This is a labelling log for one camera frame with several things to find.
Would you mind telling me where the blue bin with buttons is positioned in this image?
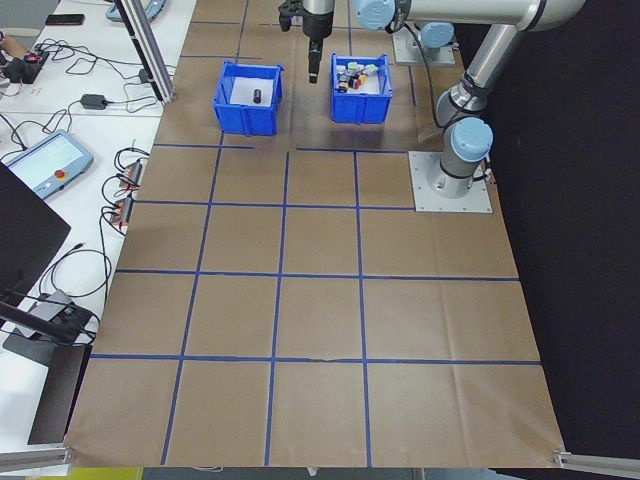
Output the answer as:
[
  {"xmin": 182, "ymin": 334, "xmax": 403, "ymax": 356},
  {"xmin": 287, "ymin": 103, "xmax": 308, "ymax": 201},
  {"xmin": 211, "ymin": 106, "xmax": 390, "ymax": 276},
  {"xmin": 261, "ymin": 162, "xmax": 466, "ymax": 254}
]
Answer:
[{"xmin": 329, "ymin": 51, "xmax": 394, "ymax": 126}]

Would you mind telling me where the blue bin with capacitors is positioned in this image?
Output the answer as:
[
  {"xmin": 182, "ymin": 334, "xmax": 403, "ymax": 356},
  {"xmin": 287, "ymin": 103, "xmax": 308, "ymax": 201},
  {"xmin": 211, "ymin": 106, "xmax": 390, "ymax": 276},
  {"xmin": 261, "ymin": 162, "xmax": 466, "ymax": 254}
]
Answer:
[{"xmin": 213, "ymin": 59, "xmax": 286, "ymax": 137}]

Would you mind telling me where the black device with red button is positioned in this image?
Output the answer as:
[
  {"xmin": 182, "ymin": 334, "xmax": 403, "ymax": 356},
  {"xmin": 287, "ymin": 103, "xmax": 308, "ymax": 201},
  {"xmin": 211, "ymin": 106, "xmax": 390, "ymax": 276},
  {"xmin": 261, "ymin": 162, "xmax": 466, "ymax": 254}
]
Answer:
[{"xmin": 3, "ymin": 49, "xmax": 51, "ymax": 85}]

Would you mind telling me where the white foam liner sheet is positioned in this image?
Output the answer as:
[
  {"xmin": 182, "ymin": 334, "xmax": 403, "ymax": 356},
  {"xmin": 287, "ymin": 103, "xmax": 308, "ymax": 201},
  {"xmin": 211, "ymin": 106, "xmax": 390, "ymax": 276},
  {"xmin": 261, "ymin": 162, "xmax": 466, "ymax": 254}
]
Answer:
[
  {"xmin": 335, "ymin": 62, "xmax": 389, "ymax": 97},
  {"xmin": 231, "ymin": 76, "xmax": 276, "ymax": 108}
]

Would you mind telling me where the teal teach pendant with screen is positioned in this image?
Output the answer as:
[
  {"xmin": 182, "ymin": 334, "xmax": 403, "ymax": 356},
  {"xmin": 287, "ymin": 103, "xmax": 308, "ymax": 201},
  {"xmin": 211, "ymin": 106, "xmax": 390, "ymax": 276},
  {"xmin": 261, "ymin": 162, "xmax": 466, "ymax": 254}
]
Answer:
[{"xmin": 0, "ymin": 128, "xmax": 96, "ymax": 202}]

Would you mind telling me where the black monitor panel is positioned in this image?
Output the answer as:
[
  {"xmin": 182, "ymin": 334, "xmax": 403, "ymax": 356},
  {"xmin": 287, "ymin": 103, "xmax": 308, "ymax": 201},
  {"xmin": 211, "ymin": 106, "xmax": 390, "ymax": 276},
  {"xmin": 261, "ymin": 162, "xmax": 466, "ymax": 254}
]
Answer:
[{"xmin": 0, "ymin": 161, "xmax": 73, "ymax": 302}]

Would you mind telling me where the monitor stand base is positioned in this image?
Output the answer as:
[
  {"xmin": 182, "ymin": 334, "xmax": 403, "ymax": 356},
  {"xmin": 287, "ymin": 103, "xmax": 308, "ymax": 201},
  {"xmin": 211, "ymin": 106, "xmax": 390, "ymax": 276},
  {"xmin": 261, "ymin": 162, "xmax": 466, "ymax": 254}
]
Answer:
[{"xmin": 0, "ymin": 287, "xmax": 102, "ymax": 374}]

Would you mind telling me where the dark flat panel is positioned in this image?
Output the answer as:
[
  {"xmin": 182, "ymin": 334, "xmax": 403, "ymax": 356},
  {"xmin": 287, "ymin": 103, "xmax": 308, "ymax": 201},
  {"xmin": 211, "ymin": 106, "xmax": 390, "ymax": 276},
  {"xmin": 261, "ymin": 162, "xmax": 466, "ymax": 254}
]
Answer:
[{"xmin": 27, "ymin": 344, "xmax": 94, "ymax": 447}]

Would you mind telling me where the aluminium extrusion bar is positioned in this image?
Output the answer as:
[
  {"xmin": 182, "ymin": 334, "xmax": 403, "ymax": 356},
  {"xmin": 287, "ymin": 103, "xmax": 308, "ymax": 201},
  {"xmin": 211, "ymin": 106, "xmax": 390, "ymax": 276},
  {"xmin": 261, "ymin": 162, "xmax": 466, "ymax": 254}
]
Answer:
[
  {"xmin": 551, "ymin": 449, "xmax": 640, "ymax": 474},
  {"xmin": 0, "ymin": 446, "xmax": 77, "ymax": 474}
]

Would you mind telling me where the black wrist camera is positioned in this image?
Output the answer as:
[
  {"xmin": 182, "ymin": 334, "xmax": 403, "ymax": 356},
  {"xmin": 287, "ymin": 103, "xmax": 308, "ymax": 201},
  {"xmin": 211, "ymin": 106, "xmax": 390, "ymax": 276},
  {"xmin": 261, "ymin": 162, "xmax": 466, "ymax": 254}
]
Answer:
[{"xmin": 277, "ymin": 0, "xmax": 303, "ymax": 33}]

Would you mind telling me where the white square base plate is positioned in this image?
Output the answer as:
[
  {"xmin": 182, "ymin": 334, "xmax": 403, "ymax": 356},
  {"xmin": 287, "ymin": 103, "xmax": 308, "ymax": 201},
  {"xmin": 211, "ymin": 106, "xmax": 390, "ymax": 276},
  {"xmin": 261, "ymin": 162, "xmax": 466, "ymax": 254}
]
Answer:
[
  {"xmin": 392, "ymin": 30, "xmax": 458, "ymax": 68},
  {"xmin": 408, "ymin": 150, "xmax": 494, "ymax": 214}
]

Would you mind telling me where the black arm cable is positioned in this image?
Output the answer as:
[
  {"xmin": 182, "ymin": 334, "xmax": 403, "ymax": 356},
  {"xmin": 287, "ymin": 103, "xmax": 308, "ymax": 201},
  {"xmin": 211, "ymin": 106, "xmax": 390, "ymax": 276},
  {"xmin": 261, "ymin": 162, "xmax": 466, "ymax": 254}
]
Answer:
[{"xmin": 398, "ymin": 19, "xmax": 454, "ymax": 132}]

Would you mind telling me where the aluminium extrusion post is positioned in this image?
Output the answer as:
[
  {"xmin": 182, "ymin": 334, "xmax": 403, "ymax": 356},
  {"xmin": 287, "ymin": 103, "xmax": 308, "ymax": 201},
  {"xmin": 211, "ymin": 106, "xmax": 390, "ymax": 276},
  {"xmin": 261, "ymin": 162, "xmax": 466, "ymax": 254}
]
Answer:
[{"xmin": 113, "ymin": 0, "xmax": 177, "ymax": 105}]

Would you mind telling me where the teal teach pendant behind post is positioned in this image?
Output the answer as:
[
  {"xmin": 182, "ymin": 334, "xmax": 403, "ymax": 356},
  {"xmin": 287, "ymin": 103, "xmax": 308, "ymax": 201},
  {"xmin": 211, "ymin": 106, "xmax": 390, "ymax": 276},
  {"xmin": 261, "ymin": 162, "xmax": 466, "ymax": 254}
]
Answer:
[{"xmin": 106, "ymin": 0, "xmax": 167, "ymax": 24}]

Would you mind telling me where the black orange cable adapter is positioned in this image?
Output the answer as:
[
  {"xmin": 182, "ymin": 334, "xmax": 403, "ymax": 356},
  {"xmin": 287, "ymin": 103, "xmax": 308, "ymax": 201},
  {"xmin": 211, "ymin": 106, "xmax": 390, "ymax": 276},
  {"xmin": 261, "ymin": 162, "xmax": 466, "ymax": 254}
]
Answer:
[
  {"xmin": 123, "ymin": 158, "xmax": 147, "ymax": 190},
  {"xmin": 110, "ymin": 196, "xmax": 136, "ymax": 232}
]

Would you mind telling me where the black frame cover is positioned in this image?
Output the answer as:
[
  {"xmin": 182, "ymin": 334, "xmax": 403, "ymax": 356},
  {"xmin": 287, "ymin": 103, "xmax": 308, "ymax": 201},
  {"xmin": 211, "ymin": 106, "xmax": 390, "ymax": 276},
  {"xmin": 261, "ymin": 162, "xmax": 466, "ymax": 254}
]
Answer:
[{"xmin": 452, "ymin": 0, "xmax": 640, "ymax": 480}]

